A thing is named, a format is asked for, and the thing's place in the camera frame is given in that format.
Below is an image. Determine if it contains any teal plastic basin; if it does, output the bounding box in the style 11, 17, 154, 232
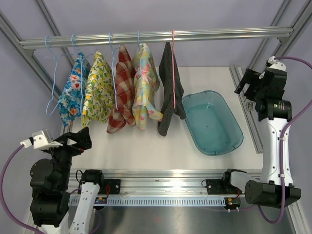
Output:
182, 90, 244, 156

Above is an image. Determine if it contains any left aluminium frame post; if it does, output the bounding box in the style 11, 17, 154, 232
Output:
0, 0, 74, 97

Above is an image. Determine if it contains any empty light blue hanger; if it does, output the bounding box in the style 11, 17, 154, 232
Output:
44, 35, 74, 116

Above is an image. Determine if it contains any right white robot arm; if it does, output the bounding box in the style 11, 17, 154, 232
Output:
221, 68, 301, 209

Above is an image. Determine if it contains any aluminium frame post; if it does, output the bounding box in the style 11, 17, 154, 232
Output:
0, 0, 74, 97
238, 0, 312, 154

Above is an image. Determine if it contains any pink wire hanger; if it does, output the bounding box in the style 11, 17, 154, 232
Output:
170, 30, 176, 109

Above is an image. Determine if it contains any dark grey dotted skirt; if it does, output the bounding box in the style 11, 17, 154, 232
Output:
157, 42, 186, 137

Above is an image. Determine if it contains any aluminium hanging rail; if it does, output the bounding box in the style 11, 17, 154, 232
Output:
19, 25, 294, 51

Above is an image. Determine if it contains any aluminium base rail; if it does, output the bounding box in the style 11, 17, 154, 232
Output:
68, 169, 264, 196

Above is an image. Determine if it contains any light blue wire hanger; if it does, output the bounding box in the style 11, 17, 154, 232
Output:
109, 32, 118, 110
71, 34, 97, 117
137, 31, 141, 52

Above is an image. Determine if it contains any red plaid skirt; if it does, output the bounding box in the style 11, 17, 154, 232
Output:
106, 45, 136, 134

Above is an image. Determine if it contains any pastel floral skirt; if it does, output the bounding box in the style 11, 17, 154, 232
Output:
132, 43, 163, 130

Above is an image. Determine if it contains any lemon print skirt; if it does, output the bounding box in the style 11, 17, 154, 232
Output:
81, 51, 115, 127

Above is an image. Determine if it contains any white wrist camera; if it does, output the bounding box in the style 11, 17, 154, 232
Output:
20, 129, 63, 150
264, 56, 286, 72

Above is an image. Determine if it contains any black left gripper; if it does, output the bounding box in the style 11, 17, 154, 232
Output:
45, 126, 91, 188

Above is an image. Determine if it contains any blue floral skirt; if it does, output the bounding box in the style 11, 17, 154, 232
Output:
58, 58, 91, 126

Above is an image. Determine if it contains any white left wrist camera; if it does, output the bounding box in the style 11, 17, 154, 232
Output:
20, 129, 63, 150

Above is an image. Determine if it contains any right aluminium frame post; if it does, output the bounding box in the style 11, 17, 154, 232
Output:
238, 0, 312, 154

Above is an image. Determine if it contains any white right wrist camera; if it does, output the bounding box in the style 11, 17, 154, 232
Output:
264, 56, 286, 72

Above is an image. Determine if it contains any white slotted cable duct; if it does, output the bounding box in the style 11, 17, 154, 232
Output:
68, 196, 226, 206

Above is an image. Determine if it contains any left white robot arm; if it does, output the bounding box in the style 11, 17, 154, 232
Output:
30, 127, 106, 234

